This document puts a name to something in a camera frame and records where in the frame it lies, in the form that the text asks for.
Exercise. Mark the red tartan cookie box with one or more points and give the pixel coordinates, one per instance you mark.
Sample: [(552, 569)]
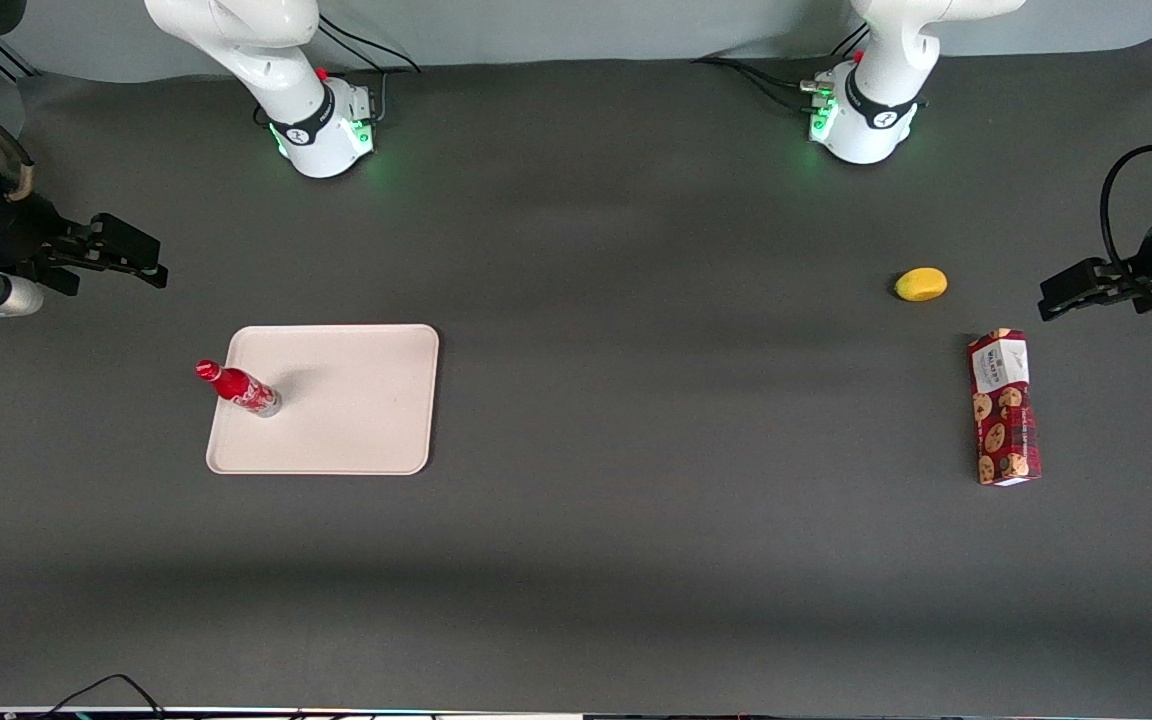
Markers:
[(1006, 420)]

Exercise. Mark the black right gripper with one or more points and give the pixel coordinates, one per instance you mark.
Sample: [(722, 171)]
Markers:
[(24, 233)]

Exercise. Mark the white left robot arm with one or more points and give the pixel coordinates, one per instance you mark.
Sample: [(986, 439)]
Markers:
[(866, 125)]

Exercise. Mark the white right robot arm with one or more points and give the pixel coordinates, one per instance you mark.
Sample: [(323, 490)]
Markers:
[(321, 130)]

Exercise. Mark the yellow lemon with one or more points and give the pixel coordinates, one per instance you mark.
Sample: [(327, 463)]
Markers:
[(921, 285)]

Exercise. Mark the beige plastic tray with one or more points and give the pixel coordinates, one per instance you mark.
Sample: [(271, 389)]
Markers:
[(356, 400)]

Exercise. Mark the red coke bottle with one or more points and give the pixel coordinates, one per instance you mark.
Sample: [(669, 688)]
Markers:
[(241, 388)]

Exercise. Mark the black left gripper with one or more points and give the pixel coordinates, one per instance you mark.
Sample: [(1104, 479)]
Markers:
[(1148, 262)]

